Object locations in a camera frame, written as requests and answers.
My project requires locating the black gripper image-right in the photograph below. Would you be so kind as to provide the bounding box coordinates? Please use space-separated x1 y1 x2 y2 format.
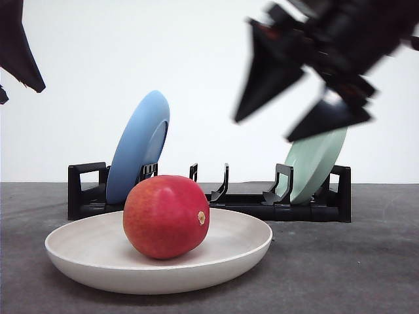
234 0 419 142

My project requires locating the black gripper finger gripping plate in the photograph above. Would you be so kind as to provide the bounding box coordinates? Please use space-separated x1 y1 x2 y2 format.
0 0 46 93

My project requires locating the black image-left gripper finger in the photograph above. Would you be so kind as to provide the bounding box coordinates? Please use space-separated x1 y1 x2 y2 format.
0 84 9 105

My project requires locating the white plate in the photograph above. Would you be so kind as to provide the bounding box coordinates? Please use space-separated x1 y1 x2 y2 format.
45 209 273 294

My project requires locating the red pomegranate fruit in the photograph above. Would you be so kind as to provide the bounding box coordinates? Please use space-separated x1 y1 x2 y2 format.
122 175 210 260

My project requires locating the green plate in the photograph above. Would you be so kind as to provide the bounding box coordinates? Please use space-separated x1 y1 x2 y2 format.
277 126 348 205

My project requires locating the blue plate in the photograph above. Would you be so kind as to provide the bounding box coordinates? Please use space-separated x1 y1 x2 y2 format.
106 90 170 204

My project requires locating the black plastic dish rack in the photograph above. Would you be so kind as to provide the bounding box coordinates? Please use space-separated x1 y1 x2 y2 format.
68 162 352 222

